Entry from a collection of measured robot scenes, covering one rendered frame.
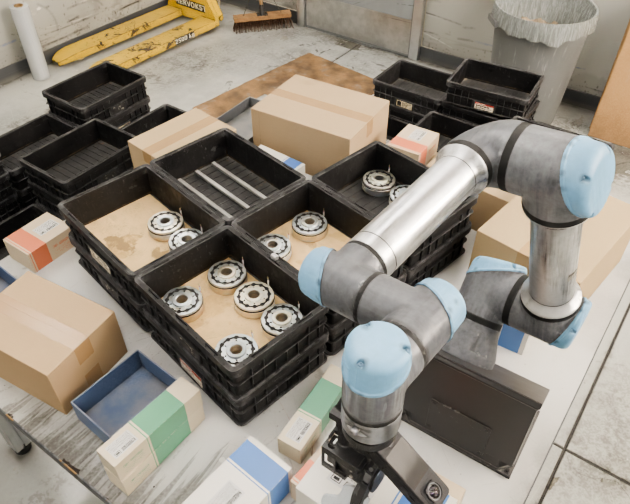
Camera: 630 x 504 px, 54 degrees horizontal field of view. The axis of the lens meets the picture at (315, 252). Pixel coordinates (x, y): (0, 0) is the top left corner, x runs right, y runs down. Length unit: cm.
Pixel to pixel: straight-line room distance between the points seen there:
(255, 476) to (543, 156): 84
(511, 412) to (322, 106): 131
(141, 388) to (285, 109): 110
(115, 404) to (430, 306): 103
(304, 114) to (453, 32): 250
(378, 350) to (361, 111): 160
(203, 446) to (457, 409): 59
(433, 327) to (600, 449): 181
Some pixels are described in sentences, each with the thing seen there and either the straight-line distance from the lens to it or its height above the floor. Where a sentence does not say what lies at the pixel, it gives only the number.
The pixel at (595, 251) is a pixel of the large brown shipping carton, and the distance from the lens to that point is 178.
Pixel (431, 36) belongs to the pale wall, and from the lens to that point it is 463.
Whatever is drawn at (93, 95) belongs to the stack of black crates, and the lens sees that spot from 335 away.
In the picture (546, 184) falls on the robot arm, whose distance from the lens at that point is 100.
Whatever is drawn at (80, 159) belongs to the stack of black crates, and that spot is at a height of 49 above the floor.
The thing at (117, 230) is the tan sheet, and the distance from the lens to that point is 188.
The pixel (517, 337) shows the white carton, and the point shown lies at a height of 76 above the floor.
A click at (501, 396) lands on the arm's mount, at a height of 96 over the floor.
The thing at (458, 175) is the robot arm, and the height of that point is 144.
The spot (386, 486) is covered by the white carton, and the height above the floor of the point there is 114.
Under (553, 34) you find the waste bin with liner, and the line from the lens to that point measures 365.
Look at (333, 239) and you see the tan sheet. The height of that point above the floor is 83.
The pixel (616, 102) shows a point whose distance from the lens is 405.
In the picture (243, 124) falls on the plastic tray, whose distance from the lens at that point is 252.
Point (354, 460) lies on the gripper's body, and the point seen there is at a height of 125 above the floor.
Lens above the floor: 200
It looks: 43 degrees down
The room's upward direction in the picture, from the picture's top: straight up
